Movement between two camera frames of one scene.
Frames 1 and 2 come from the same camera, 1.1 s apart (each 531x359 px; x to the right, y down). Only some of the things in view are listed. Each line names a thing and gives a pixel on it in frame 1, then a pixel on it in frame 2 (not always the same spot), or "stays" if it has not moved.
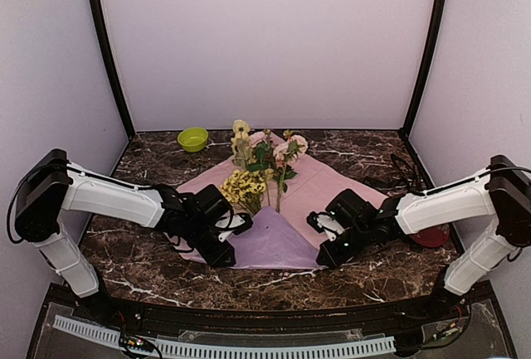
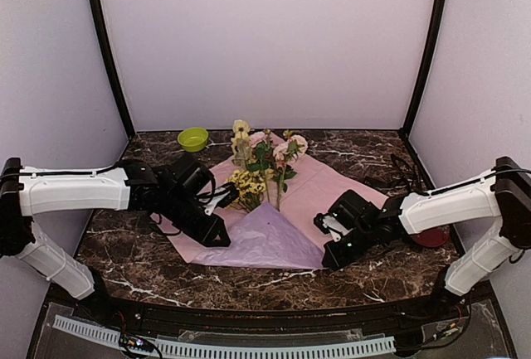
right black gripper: [335, 259] stays
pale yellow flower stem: [242, 143] stays
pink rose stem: [260, 143] stays
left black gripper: [224, 254] -> [205, 236]
